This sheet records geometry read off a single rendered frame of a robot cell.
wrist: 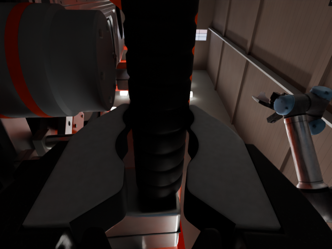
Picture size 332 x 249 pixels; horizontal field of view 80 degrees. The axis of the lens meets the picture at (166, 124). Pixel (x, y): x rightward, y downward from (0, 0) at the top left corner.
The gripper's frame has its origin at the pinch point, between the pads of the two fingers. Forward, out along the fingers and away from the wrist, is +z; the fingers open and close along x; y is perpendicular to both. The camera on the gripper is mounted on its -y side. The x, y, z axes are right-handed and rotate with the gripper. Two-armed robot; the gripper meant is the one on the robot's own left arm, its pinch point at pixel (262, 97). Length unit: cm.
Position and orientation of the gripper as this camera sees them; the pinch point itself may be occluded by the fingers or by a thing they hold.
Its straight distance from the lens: 125.3
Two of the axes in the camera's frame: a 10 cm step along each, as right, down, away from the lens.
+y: 1.5, -8.5, -5.1
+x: -9.6, 0.0, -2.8
